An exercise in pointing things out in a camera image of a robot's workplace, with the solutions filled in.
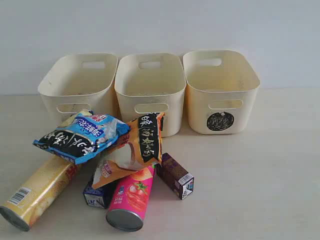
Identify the blue noodle snack bag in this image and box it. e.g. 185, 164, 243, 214
33, 110, 130, 165

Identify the middle cream plastic bin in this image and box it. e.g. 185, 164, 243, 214
114, 53, 187, 137

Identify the left cream plastic bin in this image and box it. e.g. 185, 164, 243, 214
37, 53, 120, 126

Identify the purple drink carton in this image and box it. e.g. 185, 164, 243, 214
156, 152, 195, 200

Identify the cream plastic bin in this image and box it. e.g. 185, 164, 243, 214
114, 53, 187, 137
37, 53, 120, 126
182, 50, 260, 135

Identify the blue drink carton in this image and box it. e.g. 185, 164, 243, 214
82, 180, 117, 209

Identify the right cream plastic bin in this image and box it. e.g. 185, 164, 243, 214
182, 50, 260, 135

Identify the pink chips can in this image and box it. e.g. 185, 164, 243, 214
106, 165, 155, 232

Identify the yellow chips can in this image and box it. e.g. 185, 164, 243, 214
0, 155, 82, 232

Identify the orange noodle snack bag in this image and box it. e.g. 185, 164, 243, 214
92, 112, 165, 189

